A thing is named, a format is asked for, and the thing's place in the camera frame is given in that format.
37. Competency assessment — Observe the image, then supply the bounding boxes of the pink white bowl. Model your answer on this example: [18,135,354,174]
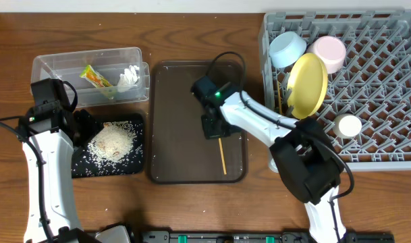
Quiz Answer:
[307,36,346,74]

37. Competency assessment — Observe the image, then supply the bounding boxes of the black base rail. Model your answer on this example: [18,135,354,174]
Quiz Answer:
[129,231,395,243]

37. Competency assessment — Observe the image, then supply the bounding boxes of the yellow plate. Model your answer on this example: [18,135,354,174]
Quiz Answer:
[287,53,328,119]

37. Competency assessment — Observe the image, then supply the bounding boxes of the dark brown serving tray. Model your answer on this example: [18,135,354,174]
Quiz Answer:
[146,61,248,184]

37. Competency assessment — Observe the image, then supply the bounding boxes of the small green white cup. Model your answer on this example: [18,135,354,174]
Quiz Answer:
[333,113,362,139]

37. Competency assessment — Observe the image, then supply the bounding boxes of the pile of rice grains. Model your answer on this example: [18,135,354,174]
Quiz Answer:
[73,120,145,176]

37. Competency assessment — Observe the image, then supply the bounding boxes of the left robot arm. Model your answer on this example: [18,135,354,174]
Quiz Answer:
[16,78,133,242]

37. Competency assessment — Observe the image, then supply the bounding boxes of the grey dishwasher rack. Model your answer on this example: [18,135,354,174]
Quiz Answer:
[258,9,411,171]

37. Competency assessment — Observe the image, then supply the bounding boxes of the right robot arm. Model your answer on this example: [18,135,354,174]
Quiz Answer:
[190,76,346,242]

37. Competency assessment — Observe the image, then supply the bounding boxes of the white tissue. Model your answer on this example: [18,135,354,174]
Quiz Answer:
[117,65,140,92]

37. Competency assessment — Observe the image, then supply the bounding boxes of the clear plastic bin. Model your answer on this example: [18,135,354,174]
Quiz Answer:
[31,47,150,107]

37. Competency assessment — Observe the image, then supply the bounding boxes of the light blue bowl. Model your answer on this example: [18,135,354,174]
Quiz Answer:
[269,32,307,69]

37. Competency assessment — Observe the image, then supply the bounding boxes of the green orange snack wrapper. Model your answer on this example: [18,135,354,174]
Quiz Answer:
[80,65,115,99]

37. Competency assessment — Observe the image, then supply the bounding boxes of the black waste tray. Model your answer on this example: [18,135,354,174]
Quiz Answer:
[70,112,146,179]

